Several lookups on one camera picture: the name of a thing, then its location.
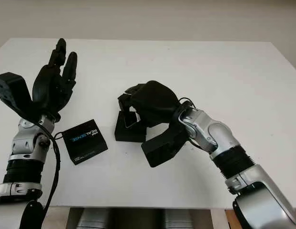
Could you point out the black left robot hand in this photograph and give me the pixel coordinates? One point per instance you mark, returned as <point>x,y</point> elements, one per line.
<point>46,88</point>

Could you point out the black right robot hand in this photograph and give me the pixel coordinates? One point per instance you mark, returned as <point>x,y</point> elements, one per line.
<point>155,102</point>

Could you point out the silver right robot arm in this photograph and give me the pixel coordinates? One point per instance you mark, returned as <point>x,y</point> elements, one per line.
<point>219,136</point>

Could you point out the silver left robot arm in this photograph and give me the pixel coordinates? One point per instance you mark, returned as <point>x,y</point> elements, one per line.
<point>23,145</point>

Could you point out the black RealSense box lid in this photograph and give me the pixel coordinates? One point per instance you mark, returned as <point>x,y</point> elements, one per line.
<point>85,143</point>

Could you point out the silver robot torso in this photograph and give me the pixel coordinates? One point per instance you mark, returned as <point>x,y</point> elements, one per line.
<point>145,219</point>

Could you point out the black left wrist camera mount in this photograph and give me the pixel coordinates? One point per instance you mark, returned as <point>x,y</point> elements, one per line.
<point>12,90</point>

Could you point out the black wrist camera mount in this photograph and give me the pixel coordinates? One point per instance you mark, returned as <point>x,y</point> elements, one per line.
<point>159,150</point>
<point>12,90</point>

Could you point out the black camera box base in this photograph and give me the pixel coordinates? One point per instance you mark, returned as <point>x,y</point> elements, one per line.
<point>128,134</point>

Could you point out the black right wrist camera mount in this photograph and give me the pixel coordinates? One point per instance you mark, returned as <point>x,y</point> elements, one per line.
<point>159,150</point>

